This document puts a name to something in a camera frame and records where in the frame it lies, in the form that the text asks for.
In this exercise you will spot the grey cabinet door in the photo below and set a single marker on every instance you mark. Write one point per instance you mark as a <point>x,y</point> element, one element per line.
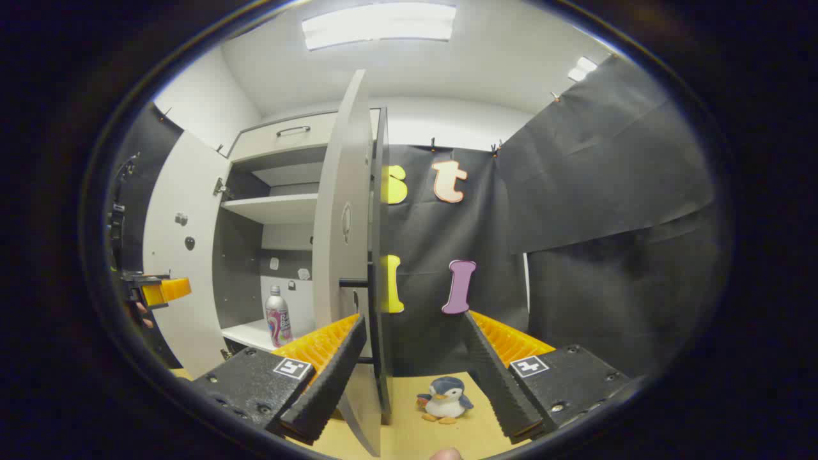
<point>185,275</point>
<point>342,191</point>

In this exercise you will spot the large ceiling light panel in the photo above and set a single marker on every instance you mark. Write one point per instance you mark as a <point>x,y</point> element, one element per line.
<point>380,25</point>

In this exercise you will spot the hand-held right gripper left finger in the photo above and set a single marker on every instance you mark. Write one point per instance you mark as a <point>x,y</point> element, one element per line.
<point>332,383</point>

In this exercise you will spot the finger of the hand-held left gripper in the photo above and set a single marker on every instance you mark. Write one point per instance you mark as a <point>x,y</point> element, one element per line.
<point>169,291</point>

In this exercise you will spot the grey and white cabinet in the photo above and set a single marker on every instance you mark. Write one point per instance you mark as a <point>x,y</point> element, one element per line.
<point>239,268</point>

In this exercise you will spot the silver bottle with pink label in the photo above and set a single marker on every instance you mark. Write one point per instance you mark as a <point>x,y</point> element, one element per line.
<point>279,322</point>

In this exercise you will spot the white cabinet shelf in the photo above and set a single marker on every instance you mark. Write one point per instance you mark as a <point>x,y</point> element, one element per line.
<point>275,207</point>

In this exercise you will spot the grey cabinet drawer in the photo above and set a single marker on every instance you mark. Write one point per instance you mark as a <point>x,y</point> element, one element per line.
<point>255,144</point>

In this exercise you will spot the penguin plush toy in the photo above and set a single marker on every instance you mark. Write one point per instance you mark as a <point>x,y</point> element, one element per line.
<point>445,402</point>

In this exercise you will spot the small ceiling light panel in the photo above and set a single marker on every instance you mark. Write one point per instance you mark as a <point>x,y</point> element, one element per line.
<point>581,69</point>

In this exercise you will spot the black backdrop cloth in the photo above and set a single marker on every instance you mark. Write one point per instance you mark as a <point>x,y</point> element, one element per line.
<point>607,191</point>

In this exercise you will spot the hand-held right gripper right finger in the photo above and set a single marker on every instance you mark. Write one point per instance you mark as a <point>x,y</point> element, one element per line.
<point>495,383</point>

